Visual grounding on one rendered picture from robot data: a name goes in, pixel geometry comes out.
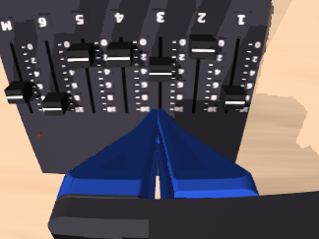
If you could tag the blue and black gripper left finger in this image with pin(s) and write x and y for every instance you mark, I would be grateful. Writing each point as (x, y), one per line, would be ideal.
(122, 168)

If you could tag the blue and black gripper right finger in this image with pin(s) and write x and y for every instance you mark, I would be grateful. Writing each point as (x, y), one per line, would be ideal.
(195, 170)

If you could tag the black fader panel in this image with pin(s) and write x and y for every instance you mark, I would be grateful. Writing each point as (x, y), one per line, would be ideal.
(171, 46)

